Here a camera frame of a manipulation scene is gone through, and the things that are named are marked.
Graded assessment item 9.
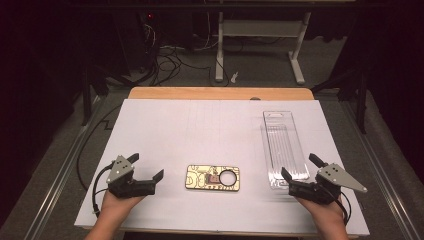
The person's right hand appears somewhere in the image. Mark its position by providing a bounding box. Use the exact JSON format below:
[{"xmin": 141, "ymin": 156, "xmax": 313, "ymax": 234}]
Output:
[{"xmin": 294, "ymin": 194, "xmax": 348, "ymax": 225}]

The black computer tower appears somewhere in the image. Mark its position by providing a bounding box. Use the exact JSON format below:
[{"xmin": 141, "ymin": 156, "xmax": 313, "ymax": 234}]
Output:
[{"xmin": 113, "ymin": 11, "xmax": 158, "ymax": 75}]

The tangle of floor cables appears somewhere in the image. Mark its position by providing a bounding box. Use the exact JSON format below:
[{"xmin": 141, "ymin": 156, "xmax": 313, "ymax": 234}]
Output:
[{"xmin": 143, "ymin": 23, "xmax": 232, "ymax": 88}]

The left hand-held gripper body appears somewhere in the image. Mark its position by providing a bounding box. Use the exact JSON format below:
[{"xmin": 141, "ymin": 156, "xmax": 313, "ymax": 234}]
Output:
[{"xmin": 105, "ymin": 155, "xmax": 157, "ymax": 199}]

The person's left hand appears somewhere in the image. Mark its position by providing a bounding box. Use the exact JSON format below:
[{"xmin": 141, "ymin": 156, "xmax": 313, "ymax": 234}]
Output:
[{"xmin": 99, "ymin": 189, "xmax": 146, "ymax": 218}]

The metal floor rail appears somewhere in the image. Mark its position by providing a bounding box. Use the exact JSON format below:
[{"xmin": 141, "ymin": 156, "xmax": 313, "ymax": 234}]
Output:
[
  {"xmin": 23, "ymin": 96, "xmax": 105, "ymax": 240},
  {"xmin": 339, "ymin": 99, "xmax": 422, "ymax": 240}
]

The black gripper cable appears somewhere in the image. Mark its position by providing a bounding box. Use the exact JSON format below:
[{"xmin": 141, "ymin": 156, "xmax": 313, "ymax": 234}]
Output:
[
  {"xmin": 91, "ymin": 162, "xmax": 116, "ymax": 218},
  {"xmin": 335, "ymin": 190, "xmax": 353, "ymax": 226}
]

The black floor cable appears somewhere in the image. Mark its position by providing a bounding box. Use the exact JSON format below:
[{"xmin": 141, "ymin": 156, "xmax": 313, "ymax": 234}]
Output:
[{"xmin": 76, "ymin": 103, "xmax": 123, "ymax": 192}]

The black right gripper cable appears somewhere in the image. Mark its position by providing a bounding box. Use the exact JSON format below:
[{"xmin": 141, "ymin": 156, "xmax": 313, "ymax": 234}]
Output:
[{"xmin": 335, "ymin": 190, "xmax": 353, "ymax": 226}]

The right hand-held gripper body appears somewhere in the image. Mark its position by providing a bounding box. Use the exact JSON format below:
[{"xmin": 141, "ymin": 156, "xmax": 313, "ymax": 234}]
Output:
[{"xmin": 288, "ymin": 162, "xmax": 369, "ymax": 206}]

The white board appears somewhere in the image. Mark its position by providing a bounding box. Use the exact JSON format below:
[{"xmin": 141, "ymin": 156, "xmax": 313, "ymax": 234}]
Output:
[{"xmin": 73, "ymin": 98, "xmax": 370, "ymax": 237}]

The white metal stand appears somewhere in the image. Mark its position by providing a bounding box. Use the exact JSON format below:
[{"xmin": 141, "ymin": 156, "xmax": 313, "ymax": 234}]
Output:
[{"xmin": 214, "ymin": 11, "xmax": 313, "ymax": 86}]

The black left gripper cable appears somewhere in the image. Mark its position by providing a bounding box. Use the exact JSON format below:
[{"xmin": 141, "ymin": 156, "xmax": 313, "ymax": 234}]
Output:
[{"xmin": 91, "ymin": 162, "xmax": 116, "ymax": 218}]

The black metal stand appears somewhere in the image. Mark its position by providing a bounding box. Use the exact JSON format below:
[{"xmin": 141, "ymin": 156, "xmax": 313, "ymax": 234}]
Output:
[
  {"xmin": 311, "ymin": 66, "xmax": 368, "ymax": 135},
  {"xmin": 81, "ymin": 63, "xmax": 134, "ymax": 127}
]

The wooden table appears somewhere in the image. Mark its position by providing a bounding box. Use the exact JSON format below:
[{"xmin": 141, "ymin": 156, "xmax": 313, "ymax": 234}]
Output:
[{"xmin": 82, "ymin": 86, "xmax": 360, "ymax": 240}]

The gold patterned phone case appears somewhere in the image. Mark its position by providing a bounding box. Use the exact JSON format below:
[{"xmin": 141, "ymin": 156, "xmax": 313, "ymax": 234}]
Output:
[{"xmin": 184, "ymin": 164, "xmax": 241, "ymax": 192}]

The clear plastic packaging box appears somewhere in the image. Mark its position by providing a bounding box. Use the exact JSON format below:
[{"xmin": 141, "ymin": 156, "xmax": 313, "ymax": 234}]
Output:
[{"xmin": 260, "ymin": 110, "xmax": 311, "ymax": 190}]

